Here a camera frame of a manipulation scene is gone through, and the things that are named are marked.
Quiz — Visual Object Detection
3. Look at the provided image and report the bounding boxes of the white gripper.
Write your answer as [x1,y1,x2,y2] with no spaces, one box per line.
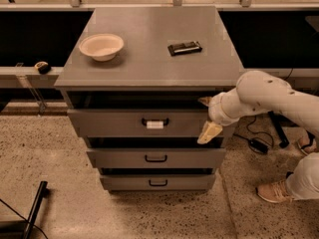
[197,89,242,144]

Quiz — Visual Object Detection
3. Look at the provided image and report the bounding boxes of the grey top drawer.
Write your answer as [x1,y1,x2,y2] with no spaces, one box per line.
[68,110,208,137]

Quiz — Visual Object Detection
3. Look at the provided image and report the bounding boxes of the grey drawer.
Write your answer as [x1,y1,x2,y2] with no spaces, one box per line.
[100,174,215,191]
[87,148,225,168]
[68,110,208,137]

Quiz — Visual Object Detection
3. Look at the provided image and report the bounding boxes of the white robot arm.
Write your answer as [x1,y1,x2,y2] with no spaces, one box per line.
[197,71,319,144]

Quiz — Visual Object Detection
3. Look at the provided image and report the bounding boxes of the grey drawer cabinet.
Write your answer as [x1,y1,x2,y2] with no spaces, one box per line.
[54,5,252,193]

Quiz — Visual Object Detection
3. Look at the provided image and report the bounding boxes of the grey middle drawer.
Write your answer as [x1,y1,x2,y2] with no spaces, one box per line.
[87,148,225,168]

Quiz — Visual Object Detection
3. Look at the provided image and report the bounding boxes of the grey bottom drawer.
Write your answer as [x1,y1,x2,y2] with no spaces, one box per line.
[100,174,215,191]

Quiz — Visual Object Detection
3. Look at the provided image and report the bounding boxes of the black snack bar wrapper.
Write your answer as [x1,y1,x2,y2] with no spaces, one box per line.
[167,41,202,56]

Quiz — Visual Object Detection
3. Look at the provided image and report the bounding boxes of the black tripod leg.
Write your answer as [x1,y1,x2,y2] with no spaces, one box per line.
[268,112,289,148]

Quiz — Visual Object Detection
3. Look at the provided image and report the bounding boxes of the pink sneaker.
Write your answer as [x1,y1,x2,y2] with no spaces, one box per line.
[256,180,294,203]

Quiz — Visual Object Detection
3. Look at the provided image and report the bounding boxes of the person's leg in light trousers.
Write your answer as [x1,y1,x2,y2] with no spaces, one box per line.
[285,152,319,200]

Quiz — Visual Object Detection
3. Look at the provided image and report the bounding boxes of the white paper bowl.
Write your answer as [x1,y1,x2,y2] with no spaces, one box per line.
[79,34,124,62]

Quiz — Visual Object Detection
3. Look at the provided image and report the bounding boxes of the tape measure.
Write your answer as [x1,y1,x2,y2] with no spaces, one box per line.
[34,61,51,75]

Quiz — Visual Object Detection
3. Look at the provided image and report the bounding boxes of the black stand leg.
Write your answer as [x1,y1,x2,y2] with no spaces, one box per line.
[0,180,50,239]

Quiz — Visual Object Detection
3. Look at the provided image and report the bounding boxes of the black power adapter with cable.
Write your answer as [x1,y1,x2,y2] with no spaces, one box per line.
[234,118,274,155]

